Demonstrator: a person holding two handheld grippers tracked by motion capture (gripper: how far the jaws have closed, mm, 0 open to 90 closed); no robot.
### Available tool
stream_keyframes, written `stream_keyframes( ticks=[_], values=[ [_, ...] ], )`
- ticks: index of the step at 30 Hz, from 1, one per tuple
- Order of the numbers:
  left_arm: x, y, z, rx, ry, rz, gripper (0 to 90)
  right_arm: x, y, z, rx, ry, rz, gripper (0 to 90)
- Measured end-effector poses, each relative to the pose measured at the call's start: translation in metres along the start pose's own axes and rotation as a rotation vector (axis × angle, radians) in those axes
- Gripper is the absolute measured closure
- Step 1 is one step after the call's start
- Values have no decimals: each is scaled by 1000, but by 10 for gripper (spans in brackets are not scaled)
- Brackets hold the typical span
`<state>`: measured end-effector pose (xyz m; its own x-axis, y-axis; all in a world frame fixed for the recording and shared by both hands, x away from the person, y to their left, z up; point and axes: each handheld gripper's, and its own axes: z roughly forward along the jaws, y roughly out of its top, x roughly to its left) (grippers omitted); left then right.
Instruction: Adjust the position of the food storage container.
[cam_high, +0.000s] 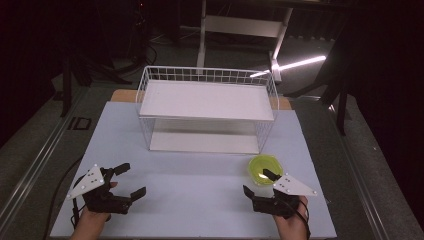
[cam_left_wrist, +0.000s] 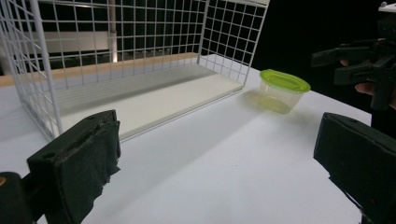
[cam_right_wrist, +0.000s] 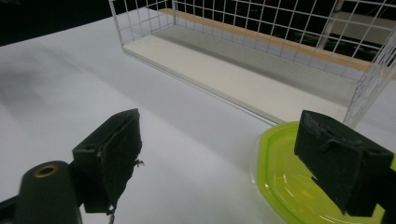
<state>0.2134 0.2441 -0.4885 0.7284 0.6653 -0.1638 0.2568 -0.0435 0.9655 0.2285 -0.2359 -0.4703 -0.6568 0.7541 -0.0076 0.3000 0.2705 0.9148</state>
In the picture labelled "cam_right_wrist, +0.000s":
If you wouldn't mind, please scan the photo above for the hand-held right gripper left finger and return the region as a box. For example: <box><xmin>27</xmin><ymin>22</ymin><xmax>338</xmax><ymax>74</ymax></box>
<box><xmin>71</xmin><ymin>107</ymin><xmax>144</xmax><ymax>215</ymax></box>

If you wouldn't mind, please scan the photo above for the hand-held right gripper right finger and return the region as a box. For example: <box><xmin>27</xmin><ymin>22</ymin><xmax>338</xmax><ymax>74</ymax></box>
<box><xmin>293</xmin><ymin>109</ymin><xmax>395</xmax><ymax>217</ymax></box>

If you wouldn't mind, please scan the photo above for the lime green plastic plate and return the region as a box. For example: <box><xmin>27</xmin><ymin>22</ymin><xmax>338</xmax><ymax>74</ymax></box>
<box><xmin>249</xmin><ymin>120</ymin><xmax>396</xmax><ymax>224</ymax></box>

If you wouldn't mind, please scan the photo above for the white wire shelf rack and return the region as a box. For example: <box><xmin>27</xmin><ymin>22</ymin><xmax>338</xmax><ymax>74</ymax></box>
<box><xmin>107</xmin><ymin>0</ymin><xmax>396</xmax><ymax>129</ymax></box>

